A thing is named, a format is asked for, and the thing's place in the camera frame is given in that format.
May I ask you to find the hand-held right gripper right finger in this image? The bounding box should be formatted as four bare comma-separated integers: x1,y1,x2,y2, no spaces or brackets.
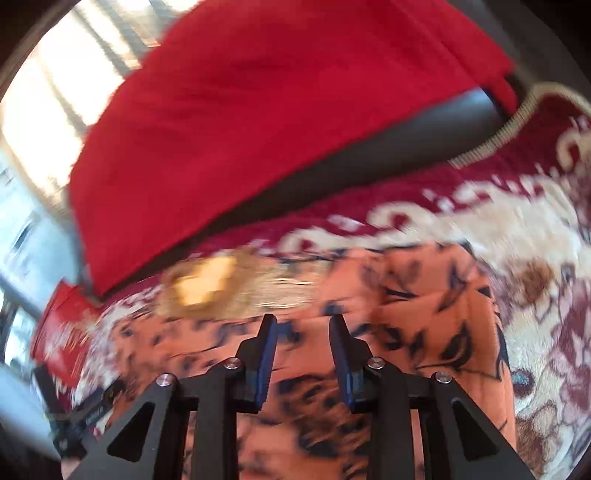
328,314,536,480

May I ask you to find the red cream floral plush blanket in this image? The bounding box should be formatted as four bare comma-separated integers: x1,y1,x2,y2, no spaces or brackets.
69,83,591,480

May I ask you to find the bright window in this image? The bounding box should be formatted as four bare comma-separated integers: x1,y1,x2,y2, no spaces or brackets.
0,0,185,370

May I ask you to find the red patterned cloth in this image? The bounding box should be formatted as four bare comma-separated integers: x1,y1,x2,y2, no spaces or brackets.
30,281,100,386

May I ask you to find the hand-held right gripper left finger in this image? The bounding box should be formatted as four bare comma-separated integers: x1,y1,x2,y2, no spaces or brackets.
69,314,280,480

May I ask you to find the red cushion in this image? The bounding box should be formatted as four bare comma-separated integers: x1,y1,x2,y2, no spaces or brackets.
68,0,518,296

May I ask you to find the orange floral garment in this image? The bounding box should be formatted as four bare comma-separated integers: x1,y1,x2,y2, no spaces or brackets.
60,244,518,480

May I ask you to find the dark leather sofa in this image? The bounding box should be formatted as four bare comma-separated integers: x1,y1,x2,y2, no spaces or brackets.
203,74,555,259

